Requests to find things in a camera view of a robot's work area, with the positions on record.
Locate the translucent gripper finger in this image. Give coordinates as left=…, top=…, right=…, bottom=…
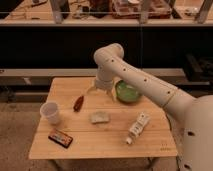
left=86, top=86, right=97, bottom=94
left=107, top=90, right=115, bottom=101

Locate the red chili pepper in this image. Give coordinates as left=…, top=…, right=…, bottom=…
left=73, top=96, right=84, bottom=112

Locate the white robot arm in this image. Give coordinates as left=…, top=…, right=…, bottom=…
left=93, top=43, right=213, bottom=171

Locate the green bowl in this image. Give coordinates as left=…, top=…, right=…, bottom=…
left=115, top=80, right=141, bottom=103

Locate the pale sponge piece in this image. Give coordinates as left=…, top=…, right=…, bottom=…
left=90, top=111, right=110, bottom=124

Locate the white tube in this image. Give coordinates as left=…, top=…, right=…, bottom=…
left=126, top=113, right=150, bottom=145

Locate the wooden table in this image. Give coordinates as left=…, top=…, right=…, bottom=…
left=29, top=77, right=177, bottom=159

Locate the dark snack packet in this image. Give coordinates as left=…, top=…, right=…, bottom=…
left=48, top=129, right=73, bottom=148

